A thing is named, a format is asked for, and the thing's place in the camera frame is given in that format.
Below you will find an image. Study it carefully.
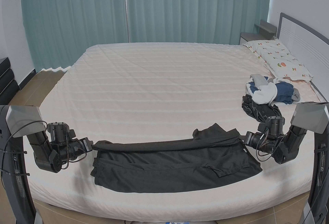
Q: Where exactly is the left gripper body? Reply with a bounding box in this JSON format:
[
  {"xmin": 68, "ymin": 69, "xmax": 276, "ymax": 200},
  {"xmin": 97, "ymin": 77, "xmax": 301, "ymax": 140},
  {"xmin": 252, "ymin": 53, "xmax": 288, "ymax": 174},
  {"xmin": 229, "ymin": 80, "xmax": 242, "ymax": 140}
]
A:
[{"xmin": 69, "ymin": 137, "xmax": 93, "ymax": 160}]

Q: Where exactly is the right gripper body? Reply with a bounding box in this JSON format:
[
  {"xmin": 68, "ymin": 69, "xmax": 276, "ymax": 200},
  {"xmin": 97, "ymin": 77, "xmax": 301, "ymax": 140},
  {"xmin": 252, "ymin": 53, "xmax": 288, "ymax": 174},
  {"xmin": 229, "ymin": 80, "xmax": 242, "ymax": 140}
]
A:
[{"xmin": 245, "ymin": 131, "xmax": 268, "ymax": 151}]

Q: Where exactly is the black T-shirt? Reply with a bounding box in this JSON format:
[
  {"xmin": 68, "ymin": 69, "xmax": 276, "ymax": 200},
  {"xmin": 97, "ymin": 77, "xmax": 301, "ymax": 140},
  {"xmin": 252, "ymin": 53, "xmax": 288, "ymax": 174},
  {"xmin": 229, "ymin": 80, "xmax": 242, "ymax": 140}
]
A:
[{"xmin": 90, "ymin": 123, "xmax": 263, "ymax": 194}]

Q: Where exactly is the pile of clothes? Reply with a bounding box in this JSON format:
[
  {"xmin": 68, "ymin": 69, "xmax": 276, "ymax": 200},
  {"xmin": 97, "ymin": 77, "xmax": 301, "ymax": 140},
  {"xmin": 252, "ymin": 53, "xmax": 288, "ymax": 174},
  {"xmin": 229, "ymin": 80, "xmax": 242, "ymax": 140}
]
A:
[{"xmin": 246, "ymin": 74, "xmax": 302, "ymax": 105}]

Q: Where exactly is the bed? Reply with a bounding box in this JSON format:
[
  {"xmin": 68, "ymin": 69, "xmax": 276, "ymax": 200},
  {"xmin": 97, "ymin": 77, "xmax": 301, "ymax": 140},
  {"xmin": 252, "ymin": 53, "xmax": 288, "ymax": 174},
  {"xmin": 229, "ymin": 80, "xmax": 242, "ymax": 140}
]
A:
[{"xmin": 19, "ymin": 12, "xmax": 329, "ymax": 221}]

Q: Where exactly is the black patterned garment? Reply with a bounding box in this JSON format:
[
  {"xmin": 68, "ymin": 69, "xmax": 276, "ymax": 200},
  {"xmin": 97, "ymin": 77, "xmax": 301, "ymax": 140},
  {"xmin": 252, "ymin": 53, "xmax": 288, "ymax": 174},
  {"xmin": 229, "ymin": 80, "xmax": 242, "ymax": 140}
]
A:
[{"xmin": 241, "ymin": 94, "xmax": 283, "ymax": 124}]

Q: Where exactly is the white printed pillow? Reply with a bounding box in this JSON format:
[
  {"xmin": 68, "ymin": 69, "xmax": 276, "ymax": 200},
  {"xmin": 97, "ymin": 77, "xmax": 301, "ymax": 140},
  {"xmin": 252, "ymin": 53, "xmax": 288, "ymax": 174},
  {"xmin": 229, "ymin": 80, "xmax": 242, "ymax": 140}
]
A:
[{"xmin": 242, "ymin": 39, "xmax": 314, "ymax": 81}]

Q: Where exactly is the dark grey chest of drawers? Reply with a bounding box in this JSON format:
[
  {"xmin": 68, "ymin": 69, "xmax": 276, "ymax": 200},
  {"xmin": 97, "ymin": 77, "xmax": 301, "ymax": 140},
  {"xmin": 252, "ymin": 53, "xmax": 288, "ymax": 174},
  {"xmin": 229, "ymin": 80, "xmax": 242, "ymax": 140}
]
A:
[{"xmin": 0, "ymin": 57, "xmax": 21, "ymax": 99}]

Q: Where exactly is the grey bedside table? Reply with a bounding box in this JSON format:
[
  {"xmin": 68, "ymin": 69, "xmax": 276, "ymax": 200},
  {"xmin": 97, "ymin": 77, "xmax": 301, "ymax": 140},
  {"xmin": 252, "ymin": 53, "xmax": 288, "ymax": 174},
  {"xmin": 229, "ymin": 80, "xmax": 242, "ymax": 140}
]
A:
[{"xmin": 240, "ymin": 19, "xmax": 277, "ymax": 45}]

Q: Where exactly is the black cable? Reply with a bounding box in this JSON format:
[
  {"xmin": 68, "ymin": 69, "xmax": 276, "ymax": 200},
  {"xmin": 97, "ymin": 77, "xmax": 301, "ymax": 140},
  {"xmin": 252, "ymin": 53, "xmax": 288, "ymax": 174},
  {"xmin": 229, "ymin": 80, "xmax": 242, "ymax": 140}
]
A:
[
  {"xmin": 257, "ymin": 151, "xmax": 274, "ymax": 162},
  {"xmin": 5, "ymin": 120, "xmax": 49, "ymax": 142}
]

